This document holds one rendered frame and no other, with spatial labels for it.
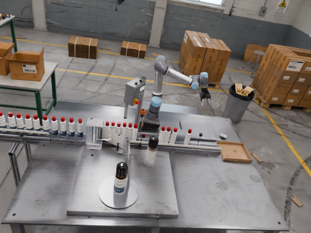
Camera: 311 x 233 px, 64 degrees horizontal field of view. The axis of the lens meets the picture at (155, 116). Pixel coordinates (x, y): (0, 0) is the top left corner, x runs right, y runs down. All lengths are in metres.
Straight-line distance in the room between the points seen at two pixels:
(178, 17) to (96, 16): 2.28
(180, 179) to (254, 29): 6.51
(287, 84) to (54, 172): 4.72
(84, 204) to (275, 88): 4.55
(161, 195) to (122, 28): 6.06
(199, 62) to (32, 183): 4.27
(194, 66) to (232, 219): 3.94
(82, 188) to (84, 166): 0.22
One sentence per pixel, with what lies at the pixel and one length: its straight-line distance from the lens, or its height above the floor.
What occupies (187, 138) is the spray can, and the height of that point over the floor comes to 0.99.
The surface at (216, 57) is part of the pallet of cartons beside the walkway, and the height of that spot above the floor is 0.72.
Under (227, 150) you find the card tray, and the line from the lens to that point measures 2.73.
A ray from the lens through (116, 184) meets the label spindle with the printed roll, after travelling 1.89.
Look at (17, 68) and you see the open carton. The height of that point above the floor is 0.94.
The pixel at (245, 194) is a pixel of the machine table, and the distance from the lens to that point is 2.39.
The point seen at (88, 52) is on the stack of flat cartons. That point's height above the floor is 0.15.
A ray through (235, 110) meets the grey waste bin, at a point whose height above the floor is 0.29.
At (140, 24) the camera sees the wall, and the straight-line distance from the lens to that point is 7.48.
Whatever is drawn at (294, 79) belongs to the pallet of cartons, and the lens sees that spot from 5.70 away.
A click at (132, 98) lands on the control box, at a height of 1.37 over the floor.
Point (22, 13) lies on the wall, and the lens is 8.07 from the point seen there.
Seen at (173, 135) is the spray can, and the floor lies 1.02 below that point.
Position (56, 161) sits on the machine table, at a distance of 2.30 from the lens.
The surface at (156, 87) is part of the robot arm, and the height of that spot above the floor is 1.23.
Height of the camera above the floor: 2.47
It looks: 35 degrees down
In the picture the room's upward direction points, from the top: 12 degrees clockwise
